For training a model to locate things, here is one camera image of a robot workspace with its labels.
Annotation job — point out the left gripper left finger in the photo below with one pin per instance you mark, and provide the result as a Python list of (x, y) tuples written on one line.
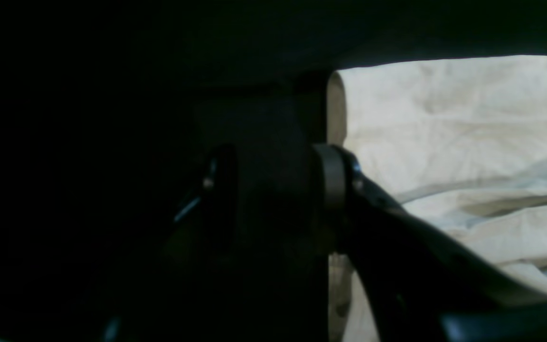
[(158, 287)]

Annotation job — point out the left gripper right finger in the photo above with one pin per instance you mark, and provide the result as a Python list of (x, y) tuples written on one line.
[(420, 284)]

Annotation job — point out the black table cloth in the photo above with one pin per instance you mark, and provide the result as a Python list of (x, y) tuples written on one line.
[(107, 105)]

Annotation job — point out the white T-shirt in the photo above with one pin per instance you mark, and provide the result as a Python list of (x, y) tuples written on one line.
[(459, 143)]

